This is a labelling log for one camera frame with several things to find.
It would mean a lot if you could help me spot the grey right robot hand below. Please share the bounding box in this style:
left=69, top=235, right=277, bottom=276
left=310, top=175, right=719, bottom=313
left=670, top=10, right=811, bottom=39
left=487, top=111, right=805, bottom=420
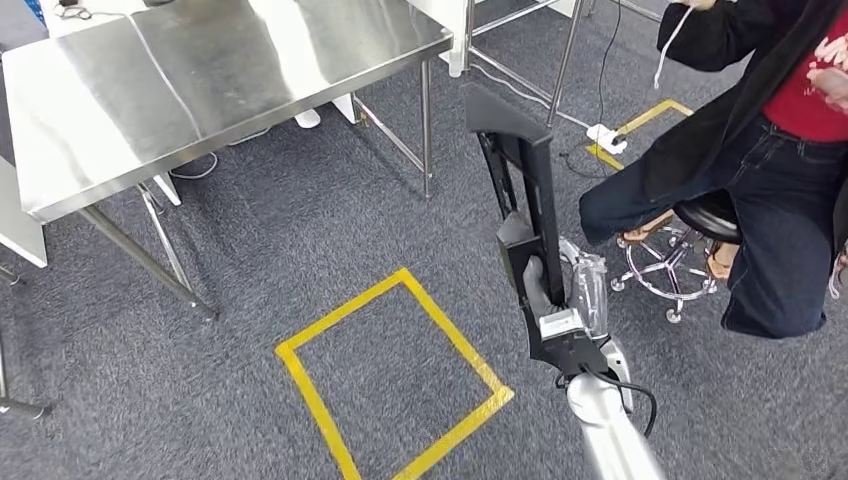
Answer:
left=521, top=237, right=611, bottom=342

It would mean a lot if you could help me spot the black plastic plate part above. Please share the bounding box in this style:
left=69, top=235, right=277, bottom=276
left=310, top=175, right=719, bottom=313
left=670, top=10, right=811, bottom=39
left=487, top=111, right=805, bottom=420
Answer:
left=463, top=82, right=570, bottom=372

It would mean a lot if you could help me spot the stainless steel workbench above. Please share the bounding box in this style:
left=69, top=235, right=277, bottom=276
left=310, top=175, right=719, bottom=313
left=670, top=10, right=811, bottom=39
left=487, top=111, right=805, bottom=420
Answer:
left=0, top=0, right=455, bottom=323

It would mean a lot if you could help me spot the black stool with chrome base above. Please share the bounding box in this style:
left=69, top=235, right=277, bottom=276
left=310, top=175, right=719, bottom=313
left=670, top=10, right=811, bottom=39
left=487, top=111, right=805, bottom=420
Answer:
left=608, top=190, right=745, bottom=326

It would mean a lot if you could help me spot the white power strip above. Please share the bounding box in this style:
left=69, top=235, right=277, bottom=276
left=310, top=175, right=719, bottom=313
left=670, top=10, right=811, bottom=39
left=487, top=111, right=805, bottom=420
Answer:
left=586, top=122, right=629, bottom=156

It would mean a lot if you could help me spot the yellow floor tape square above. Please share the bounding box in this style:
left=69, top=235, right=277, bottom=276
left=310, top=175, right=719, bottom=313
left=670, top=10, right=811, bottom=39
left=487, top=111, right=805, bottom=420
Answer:
left=586, top=99, right=695, bottom=172
left=274, top=268, right=516, bottom=480

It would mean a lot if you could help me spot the person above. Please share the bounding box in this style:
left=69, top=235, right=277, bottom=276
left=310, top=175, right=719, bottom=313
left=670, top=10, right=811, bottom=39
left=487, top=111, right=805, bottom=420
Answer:
left=578, top=0, right=848, bottom=340

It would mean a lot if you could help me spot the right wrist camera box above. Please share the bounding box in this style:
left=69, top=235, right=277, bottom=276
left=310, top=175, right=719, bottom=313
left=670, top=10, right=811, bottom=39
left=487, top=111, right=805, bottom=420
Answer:
left=528, top=307, right=614, bottom=380

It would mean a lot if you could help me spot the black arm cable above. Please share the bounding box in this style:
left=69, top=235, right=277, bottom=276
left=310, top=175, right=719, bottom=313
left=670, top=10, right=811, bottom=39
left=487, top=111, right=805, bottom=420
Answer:
left=555, top=364, right=658, bottom=440

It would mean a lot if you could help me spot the white power cable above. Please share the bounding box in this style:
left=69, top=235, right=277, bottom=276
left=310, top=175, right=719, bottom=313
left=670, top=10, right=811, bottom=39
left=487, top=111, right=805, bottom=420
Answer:
left=466, top=61, right=594, bottom=132

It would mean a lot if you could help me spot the black floor cable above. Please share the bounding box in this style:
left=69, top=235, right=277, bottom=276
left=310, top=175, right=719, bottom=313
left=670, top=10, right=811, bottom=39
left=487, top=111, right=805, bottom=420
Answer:
left=559, top=0, right=625, bottom=180

